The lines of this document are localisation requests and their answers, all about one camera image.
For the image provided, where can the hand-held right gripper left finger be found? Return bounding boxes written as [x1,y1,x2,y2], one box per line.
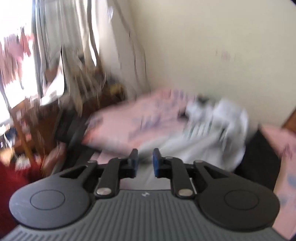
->
[60,148,139,198]

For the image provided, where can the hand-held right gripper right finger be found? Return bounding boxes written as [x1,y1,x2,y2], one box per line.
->
[153,148,234,198]

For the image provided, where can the white garment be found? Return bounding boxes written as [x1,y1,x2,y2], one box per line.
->
[120,98,250,190]

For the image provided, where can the pink printed bedsheet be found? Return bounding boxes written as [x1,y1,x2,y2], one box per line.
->
[82,89,296,241]

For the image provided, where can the brown wooden cabinet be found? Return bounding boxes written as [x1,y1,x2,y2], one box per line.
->
[9,88,125,163]

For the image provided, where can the dark cloth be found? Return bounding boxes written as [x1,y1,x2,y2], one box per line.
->
[235,128,281,186]

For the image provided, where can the red cloth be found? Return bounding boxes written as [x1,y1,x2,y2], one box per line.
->
[0,160,47,237]

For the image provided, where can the wooden headboard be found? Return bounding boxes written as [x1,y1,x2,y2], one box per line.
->
[281,112,296,130]

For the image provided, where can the light curtain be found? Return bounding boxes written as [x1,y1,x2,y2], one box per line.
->
[32,0,151,105]

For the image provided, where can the hanging red garment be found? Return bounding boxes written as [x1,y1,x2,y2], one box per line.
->
[0,32,33,84]

